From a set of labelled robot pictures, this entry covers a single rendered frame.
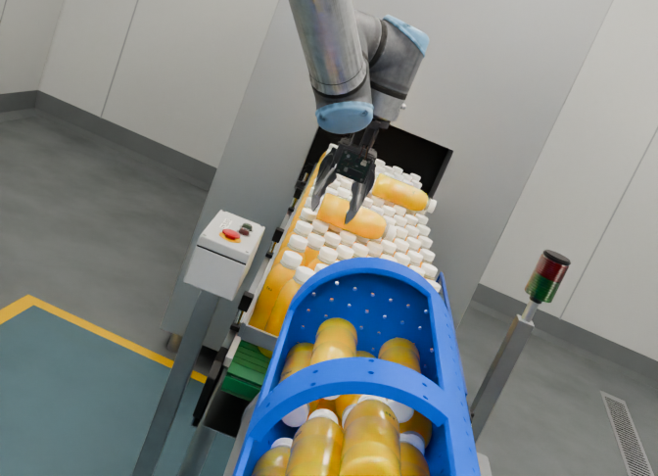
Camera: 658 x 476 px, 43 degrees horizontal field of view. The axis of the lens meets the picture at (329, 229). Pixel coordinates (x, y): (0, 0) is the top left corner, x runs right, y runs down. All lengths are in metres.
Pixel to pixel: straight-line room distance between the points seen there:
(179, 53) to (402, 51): 4.43
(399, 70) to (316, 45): 0.29
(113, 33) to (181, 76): 0.56
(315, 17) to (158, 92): 4.77
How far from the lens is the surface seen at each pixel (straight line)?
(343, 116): 1.30
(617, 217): 5.64
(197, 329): 1.69
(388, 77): 1.45
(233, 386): 1.57
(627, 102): 5.54
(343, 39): 1.19
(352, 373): 0.94
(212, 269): 1.55
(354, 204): 1.53
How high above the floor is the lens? 1.61
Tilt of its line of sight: 16 degrees down
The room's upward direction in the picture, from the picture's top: 22 degrees clockwise
